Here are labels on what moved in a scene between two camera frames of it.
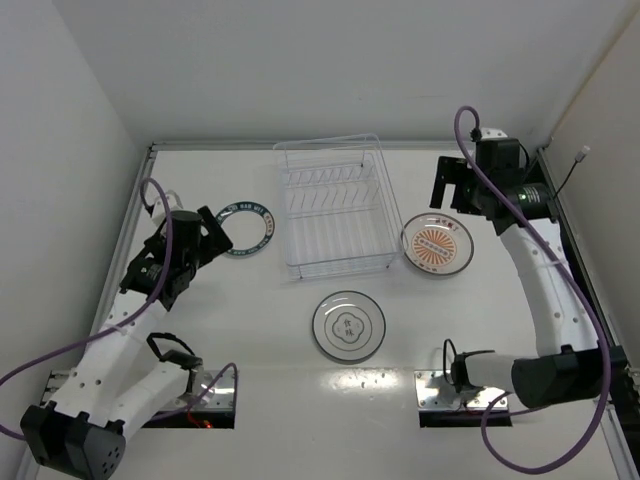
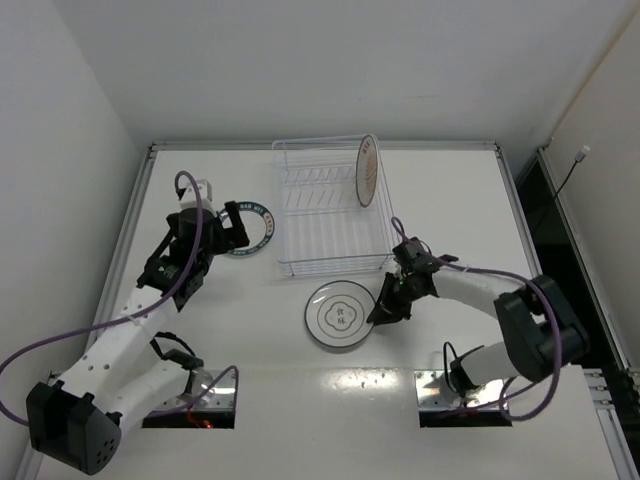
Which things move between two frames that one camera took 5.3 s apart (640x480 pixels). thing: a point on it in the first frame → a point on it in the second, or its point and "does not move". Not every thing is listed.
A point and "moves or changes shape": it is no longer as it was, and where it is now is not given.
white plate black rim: [349, 326] moves or changes shape
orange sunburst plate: [437, 243] → [366, 170]
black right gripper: [445, 181] → [400, 296]
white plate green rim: [249, 226] does not move
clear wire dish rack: [340, 208] does not move
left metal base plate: [206, 391] does not move
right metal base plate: [434, 392] does not move
